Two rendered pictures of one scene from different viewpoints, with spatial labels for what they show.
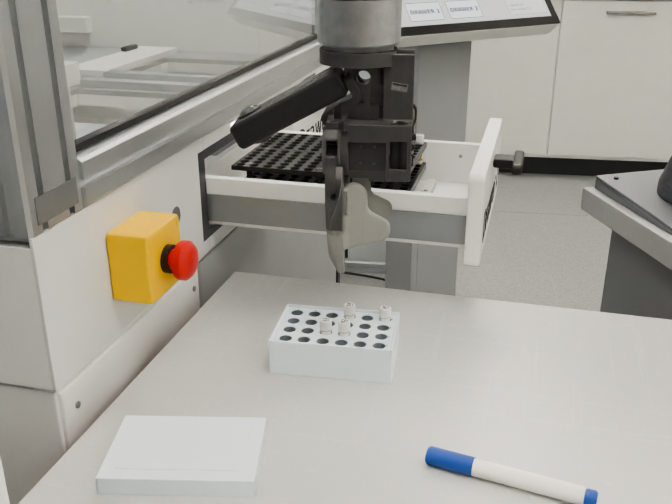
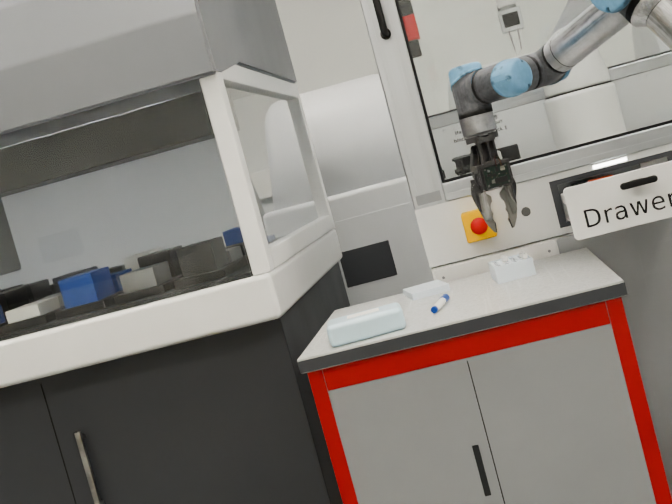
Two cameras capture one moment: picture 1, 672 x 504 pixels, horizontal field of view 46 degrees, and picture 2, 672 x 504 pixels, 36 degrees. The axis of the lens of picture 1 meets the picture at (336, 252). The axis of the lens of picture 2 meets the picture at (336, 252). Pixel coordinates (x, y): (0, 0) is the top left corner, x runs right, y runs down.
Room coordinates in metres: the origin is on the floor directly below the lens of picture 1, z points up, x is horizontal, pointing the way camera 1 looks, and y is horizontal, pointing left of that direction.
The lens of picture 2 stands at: (0.10, -2.23, 1.08)
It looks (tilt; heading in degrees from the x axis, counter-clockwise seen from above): 4 degrees down; 84
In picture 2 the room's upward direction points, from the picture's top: 15 degrees counter-clockwise
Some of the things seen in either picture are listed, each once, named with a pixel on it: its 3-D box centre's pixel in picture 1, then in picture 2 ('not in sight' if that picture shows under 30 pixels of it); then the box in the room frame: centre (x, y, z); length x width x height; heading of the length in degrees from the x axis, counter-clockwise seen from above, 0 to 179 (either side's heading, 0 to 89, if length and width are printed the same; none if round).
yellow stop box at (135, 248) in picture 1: (149, 256); (478, 224); (0.72, 0.19, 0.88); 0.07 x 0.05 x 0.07; 165
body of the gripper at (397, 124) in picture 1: (366, 114); (488, 162); (0.72, -0.03, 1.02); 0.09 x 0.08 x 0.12; 84
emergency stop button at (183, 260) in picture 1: (179, 259); (479, 225); (0.71, 0.15, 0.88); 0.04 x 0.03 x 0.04; 165
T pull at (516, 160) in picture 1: (508, 161); (637, 182); (0.96, -0.22, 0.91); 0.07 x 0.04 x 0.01; 165
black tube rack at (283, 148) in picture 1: (334, 176); not in sight; (1.01, 0.00, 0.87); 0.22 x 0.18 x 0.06; 75
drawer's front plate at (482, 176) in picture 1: (485, 184); (639, 196); (0.96, -0.19, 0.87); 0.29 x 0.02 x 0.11; 165
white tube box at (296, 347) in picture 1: (336, 341); (511, 268); (0.72, 0.00, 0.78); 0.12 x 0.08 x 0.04; 81
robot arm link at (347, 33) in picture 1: (359, 24); (480, 125); (0.72, -0.02, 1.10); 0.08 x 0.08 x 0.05
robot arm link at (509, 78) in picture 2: not in sight; (507, 79); (0.78, -0.10, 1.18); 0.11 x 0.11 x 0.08; 28
